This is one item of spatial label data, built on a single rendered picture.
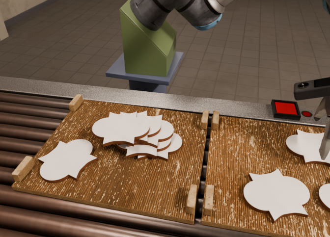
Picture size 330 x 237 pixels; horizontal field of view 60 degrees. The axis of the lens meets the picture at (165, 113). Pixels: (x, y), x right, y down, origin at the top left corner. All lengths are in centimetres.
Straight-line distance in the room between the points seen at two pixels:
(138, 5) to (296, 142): 72
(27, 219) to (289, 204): 54
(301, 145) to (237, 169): 19
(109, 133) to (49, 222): 23
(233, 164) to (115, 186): 28
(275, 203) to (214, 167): 16
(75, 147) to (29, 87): 42
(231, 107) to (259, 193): 35
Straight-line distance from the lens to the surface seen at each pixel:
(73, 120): 86
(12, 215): 71
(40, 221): 68
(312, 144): 82
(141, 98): 95
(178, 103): 92
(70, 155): 74
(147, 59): 113
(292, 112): 94
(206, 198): 61
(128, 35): 111
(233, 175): 69
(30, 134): 89
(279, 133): 84
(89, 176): 70
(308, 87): 70
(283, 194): 68
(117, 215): 65
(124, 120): 74
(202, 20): 114
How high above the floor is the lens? 145
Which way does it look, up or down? 38 degrees down
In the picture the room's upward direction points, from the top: straight up
